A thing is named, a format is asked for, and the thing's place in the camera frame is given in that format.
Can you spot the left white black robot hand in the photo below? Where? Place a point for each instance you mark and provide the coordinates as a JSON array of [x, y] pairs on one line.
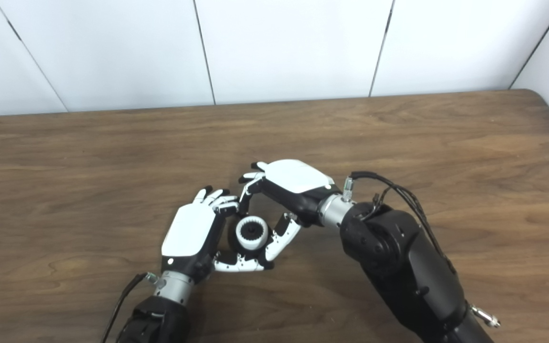
[[188, 233]]

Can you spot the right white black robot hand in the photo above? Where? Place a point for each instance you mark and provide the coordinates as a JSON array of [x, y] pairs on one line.
[[298, 175]]

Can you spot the round black plastic part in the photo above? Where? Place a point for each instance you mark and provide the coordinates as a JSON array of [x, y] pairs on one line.
[[252, 230]]

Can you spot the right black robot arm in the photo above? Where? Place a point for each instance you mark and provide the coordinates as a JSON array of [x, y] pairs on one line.
[[398, 262]]

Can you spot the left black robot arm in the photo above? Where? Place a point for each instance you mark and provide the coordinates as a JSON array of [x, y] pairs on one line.
[[165, 314]]

